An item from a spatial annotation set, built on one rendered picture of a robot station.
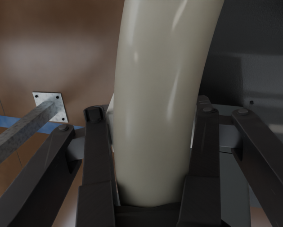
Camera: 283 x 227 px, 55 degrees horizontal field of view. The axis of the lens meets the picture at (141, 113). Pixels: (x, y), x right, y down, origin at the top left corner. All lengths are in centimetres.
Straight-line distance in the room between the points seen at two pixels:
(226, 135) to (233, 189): 78
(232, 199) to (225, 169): 14
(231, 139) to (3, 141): 136
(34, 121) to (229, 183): 108
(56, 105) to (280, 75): 122
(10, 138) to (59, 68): 47
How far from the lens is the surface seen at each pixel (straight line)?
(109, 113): 17
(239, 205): 89
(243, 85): 136
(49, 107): 170
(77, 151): 16
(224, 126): 16
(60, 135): 16
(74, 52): 153
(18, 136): 152
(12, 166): 236
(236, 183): 96
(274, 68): 134
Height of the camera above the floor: 126
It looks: 56 degrees down
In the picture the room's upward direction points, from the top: 149 degrees counter-clockwise
